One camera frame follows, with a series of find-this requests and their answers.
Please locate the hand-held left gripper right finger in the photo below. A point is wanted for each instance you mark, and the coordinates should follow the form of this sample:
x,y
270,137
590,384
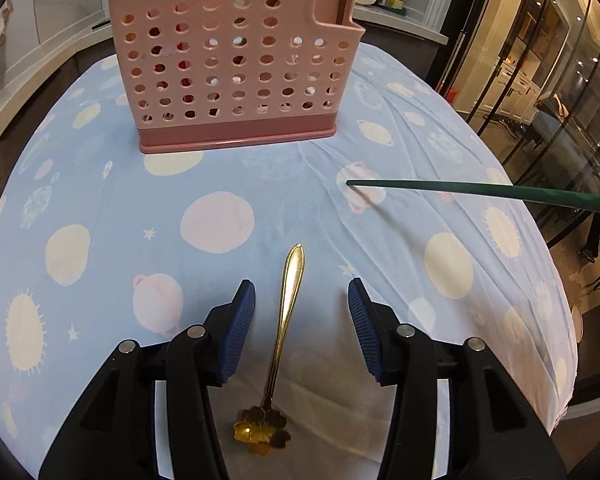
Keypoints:
x,y
367,335

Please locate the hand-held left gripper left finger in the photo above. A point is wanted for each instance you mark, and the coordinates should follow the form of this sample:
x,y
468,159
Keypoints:
x,y
237,335

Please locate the gold flower spoon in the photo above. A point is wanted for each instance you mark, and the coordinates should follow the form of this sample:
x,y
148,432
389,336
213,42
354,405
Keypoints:
x,y
290,285

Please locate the green chopstick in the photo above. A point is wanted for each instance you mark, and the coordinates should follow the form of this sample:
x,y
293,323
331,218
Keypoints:
x,y
480,191

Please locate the pink perforated utensil holder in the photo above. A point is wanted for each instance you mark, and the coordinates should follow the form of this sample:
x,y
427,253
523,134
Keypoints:
x,y
230,130

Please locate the blue planet print tablecloth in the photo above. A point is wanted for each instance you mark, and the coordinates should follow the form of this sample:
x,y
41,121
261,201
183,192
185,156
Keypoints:
x,y
130,200

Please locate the blue armchair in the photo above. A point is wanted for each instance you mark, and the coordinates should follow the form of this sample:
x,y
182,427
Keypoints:
x,y
555,122

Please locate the glass sliding door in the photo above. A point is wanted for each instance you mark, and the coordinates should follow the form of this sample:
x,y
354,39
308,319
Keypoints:
x,y
555,60

